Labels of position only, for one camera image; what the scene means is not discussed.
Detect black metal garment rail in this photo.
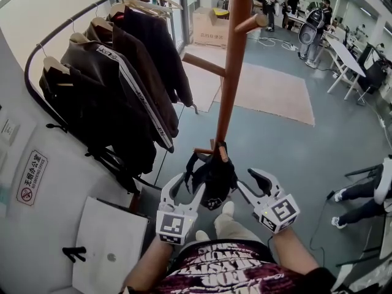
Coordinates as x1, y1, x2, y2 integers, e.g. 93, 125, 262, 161
23, 0, 200, 195

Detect black metal frame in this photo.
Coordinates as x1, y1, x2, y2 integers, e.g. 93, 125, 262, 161
344, 164, 385, 179

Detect dark maroon jacket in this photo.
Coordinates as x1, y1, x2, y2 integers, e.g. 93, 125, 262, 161
107, 6, 194, 107

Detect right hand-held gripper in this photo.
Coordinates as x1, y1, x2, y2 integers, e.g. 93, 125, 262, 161
236, 167, 301, 235

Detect white table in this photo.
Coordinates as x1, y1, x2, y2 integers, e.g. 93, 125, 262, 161
326, 37, 368, 101

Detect person's right forearm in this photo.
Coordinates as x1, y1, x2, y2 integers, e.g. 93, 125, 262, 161
271, 227, 321, 277

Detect black jacket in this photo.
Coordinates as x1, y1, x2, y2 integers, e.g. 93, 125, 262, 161
39, 61, 157, 176

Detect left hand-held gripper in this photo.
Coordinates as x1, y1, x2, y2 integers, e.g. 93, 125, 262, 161
155, 172, 207, 247

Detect red and white wall sign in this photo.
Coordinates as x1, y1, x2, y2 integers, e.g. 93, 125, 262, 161
17, 150, 49, 207

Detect beige floor rug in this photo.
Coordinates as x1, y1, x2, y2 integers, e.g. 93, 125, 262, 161
213, 62, 316, 127

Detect white wall notice card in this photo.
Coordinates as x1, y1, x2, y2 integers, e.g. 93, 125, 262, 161
0, 118, 20, 146

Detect black bag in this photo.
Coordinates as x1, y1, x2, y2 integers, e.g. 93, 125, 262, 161
183, 141, 239, 211

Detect person's beige trousers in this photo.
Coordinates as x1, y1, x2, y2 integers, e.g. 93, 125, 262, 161
213, 213, 263, 243

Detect brown jacket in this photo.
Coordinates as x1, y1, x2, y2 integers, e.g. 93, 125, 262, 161
84, 21, 180, 137

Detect brown cardboard box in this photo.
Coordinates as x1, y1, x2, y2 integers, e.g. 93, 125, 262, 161
192, 6, 231, 50

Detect small black stand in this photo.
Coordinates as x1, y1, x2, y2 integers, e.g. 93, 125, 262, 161
62, 246, 87, 264

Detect wooden coat stand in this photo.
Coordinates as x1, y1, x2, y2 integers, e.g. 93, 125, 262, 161
183, 0, 270, 164

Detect dark jacket with white stripe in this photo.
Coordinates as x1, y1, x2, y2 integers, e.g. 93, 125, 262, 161
60, 37, 180, 153

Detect black floor cable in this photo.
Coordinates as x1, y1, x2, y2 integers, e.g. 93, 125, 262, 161
308, 189, 336, 271

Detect row of wooden hangers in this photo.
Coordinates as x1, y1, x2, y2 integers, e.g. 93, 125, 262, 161
42, 0, 184, 87

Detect person's left forearm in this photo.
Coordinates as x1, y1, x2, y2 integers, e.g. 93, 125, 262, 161
124, 236, 184, 294

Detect person's maroon printed t-shirt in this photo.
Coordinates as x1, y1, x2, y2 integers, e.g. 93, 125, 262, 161
122, 239, 339, 294

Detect pale floor mat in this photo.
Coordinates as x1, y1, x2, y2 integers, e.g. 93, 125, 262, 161
180, 52, 223, 113

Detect white oval frame pack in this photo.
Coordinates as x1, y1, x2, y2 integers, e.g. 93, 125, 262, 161
298, 7, 326, 46

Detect white square panel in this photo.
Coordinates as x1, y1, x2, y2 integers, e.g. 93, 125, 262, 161
72, 196, 150, 294

